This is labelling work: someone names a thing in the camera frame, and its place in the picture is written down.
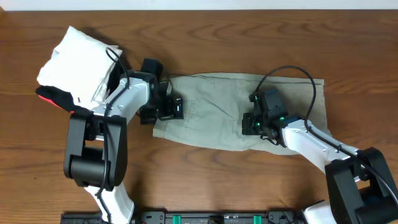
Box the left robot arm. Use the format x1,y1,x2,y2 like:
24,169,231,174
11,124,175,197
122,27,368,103
64,71,183,223

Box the red folded garment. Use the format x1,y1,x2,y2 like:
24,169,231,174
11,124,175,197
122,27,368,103
39,95,75,113

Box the black folded garment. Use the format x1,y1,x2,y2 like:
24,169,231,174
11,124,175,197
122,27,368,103
35,57,125,114

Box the khaki grey shorts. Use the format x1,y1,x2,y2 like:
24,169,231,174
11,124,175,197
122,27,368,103
153,73,330,155

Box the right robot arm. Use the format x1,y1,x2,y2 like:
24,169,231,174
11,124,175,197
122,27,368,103
242,113,397,223

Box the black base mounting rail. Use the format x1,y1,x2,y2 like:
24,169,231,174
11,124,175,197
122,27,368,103
60,210,308,224

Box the white folded garment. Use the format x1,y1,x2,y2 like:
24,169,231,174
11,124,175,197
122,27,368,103
37,26,123,110

